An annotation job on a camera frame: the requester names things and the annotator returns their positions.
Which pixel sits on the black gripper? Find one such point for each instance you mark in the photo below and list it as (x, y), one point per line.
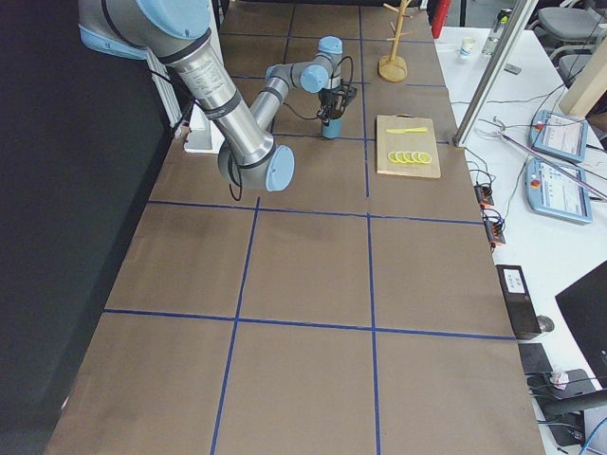
(330, 100)

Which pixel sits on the teal mug yellow inside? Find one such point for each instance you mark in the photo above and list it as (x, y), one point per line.
(331, 128)

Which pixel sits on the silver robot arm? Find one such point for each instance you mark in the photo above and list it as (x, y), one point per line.
(179, 34)

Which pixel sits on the wooden cup storage rack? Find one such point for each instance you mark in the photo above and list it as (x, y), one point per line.
(392, 67)

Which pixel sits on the paper cup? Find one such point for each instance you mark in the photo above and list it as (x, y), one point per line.
(466, 48)

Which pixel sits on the wooden cutting board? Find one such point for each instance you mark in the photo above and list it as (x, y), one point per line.
(425, 142)

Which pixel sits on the yellow plastic knife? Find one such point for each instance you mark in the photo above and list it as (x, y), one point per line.
(402, 131)

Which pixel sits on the orange black power connector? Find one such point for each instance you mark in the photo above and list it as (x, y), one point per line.
(494, 225)
(484, 195)

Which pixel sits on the clear water bottle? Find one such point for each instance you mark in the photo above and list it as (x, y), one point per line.
(497, 28)

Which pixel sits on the teach pendant tablet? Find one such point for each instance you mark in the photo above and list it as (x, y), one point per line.
(552, 193)
(559, 135)

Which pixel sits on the grey office chair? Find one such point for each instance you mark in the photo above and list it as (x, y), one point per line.
(578, 32)

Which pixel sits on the black rectangular box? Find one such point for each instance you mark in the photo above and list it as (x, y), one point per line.
(523, 318)

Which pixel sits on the black monitor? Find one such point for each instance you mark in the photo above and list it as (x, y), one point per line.
(583, 307)

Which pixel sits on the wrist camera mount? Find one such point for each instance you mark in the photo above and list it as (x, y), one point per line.
(346, 93)

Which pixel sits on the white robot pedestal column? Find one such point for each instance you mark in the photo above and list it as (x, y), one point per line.
(204, 137)

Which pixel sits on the aluminium frame post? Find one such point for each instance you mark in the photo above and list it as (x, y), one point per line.
(509, 38)

